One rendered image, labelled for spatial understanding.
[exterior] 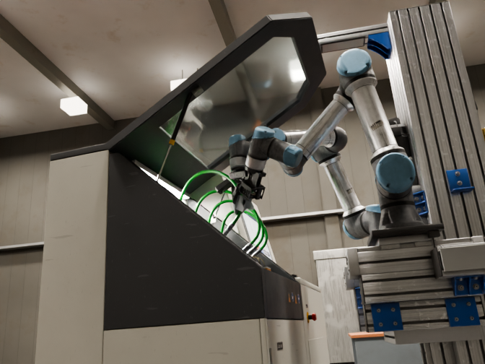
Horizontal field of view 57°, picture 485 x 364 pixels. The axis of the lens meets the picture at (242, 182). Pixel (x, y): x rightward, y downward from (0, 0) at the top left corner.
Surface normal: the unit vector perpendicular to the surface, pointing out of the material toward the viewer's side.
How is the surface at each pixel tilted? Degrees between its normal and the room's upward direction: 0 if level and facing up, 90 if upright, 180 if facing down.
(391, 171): 97
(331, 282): 90
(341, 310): 90
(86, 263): 90
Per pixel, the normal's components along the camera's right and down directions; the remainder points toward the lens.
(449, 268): -0.19, -0.30
